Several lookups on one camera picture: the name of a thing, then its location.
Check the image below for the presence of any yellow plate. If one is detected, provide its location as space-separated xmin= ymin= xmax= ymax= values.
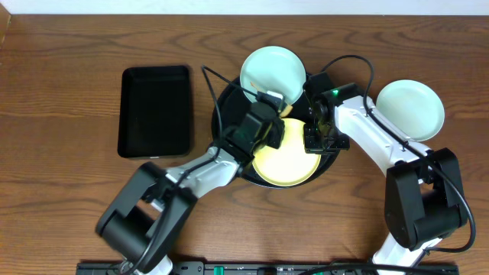
xmin=252 ymin=118 xmax=321 ymax=187

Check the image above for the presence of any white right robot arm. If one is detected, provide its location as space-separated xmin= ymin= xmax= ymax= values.
xmin=303 ymin=80 xmax=474 ymax=274

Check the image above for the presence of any green and yellow sponge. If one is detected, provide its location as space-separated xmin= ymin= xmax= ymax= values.
xmin=279 ymin=105 xmax=293 ymax=118

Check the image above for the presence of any light green plate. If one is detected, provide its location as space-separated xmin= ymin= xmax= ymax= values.
xmin=376 ymin=79 xmax=445 ymax=141
xmin=240 ymin=46 xmax=306 ymax=105

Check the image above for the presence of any round black tray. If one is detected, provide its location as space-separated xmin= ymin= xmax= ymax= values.
xmin=218 ymin=85 xmax=339 ymax=189

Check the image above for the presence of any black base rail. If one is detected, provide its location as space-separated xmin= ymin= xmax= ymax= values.
xmin=75 ymin=261 xmax=460 ymax=275

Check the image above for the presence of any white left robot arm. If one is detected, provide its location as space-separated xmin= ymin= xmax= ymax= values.
xmin=96 ymin=91 xmax=286 ymax=274

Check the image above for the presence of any black rectangular water tray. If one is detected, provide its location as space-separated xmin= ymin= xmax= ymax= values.
xmin=117 ymin=65 xmax=193 ymax=158

